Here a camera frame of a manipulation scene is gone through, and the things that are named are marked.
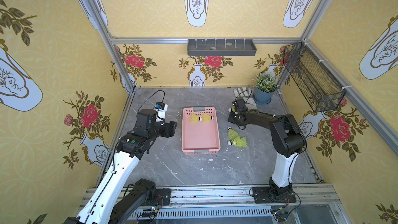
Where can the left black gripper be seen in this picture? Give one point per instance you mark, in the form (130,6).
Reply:
(169,128)

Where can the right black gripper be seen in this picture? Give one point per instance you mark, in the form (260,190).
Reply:
(235,116)

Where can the yellow shuttlecock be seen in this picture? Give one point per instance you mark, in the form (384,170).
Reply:
(195,118)
(206,118)
(232,109)
(238,142)
(232,134)

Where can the pink perforated storage basket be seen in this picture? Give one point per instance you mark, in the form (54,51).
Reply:
(200,138)

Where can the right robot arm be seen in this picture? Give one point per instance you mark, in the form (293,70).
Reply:
(287,139)

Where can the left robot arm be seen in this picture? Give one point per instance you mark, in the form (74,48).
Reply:
(104,206)

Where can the grey white work glove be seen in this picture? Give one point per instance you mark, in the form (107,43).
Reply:
(246,95)

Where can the green plant in blue pot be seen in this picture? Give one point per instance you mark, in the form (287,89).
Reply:
(265,86)

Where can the small circuit board left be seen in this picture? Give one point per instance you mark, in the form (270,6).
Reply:
(150,213)

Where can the small circuit board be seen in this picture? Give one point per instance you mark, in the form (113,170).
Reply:
(150,213)
(280,214)

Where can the small circuit board right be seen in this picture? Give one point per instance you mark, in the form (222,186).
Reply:
(280,214)

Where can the grey wall shelf tray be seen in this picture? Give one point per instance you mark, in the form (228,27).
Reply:
(240,47)

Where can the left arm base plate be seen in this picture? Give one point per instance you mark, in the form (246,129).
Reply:
(157,197)

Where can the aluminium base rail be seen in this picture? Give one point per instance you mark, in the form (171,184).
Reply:
(313,200)

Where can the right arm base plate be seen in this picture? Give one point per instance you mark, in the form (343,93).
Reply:
(270,194)

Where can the black wire mesh basket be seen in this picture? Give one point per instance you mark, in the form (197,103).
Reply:
(318,85)

